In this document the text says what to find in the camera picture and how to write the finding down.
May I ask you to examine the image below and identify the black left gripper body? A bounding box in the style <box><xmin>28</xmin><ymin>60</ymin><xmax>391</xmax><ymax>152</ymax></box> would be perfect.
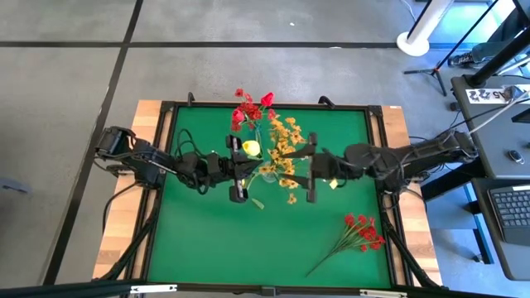
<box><xmin>205</xmin><ymin>152</ymin><xmax>249</xmax><ymax>187</ymax></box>

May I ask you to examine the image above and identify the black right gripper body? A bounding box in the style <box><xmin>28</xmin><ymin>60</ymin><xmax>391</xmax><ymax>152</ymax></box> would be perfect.
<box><xmin>311</xmin><ymin>147</ymin><xmax>353</xmax><ymax>183</ymax></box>

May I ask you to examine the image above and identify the yellow tulip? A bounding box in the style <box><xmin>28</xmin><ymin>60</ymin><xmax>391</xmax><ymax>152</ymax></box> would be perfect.
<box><xmin>241</xmin><ymin>139</ymin><xmax>263</xmax><ymax>191</ymax></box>

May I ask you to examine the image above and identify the red flower bunch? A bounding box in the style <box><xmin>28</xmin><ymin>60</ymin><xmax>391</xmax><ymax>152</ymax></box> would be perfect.
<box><xmin>230</xmin><ymin>88</ymin><xmax>277</xmax><ymax>132</ymax></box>
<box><xmin>305</xmin><ymin>212</ymin><xmax>387</xmax><ymax>277</ymax></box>

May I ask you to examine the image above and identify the green table mat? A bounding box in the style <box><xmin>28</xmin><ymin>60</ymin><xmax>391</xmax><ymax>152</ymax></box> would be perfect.
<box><xmin>147</xmin><ymin>105</ymin><xmax>393</xmax><ymax>289</ymax></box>

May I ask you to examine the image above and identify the black tripod stand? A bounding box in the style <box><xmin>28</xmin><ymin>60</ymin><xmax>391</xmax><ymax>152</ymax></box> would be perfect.
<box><xmin>403</xmin><ymin>0</ymin><xmax>504</xmax><ymax>97</ymax></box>

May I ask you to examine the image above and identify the white pole with round base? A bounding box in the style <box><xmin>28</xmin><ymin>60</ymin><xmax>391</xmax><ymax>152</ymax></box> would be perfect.
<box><xmin>396</xmin><ymin>0</ymin><xmax>456</xmax><ymax>58</ymax></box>

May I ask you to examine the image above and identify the white handwritten label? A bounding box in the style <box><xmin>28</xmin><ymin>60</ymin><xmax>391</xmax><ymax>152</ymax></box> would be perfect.
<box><xmin>465</xmin><ymin>87</ymin><xmax>509</xmax><ymax>104</ymax></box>

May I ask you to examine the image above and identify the person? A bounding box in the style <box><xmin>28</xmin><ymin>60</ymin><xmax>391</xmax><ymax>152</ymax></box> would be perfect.
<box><xmin>447</xmin><ymin>7</ymin><xmax>530</xmax><ymax>70</ymax></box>

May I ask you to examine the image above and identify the dark grey side desk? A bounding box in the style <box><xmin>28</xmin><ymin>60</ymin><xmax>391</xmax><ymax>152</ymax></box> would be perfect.
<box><xmin>471</xmin><ymin>177</ymin><xmax>530</xmax><ymax>282</ymax></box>

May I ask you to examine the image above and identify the black keyboard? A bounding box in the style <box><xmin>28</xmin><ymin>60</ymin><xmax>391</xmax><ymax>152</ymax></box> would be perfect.
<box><xmin>487</xmin><ymin>185</ymin><xmax>530</xmax><ymax>246</ymax></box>

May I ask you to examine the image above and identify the thick black stand pole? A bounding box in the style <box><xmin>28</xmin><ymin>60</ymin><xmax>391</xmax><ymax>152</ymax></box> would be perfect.
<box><xmin>463</xmin><ymin>28</ymin><xmax>530</xmax><ymax>89</ymax></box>

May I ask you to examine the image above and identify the grey floor object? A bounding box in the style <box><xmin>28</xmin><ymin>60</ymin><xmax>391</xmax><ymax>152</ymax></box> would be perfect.
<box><xmin>0</xmin><ymin>177</ymin><xmax>32</xmax><ymax>195</ymax></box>

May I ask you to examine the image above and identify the black aluminium table frame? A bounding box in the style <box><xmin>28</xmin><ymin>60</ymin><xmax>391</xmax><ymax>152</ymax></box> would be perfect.
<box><xmin>0</xmin><ymin>99</ymin><xmax>530</xmax><ymax>298</ymax></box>

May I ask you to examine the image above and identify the white power cable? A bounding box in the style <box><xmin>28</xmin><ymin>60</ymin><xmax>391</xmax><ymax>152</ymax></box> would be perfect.
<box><xmin>445</xmin><ymin>91</ymin><xmax>530</xmax><ymax>142</ymax></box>

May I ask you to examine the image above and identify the silver aluminium bracket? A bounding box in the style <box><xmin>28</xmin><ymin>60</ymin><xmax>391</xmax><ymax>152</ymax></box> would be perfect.
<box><xmin>359</xmin><ymin>289</ymin><xmax>409</xmax><ymax>298</ymax></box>
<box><xmin>130</xmin><ymin>284</ymin><xmax>178</xmax><ymax>295</ymax></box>

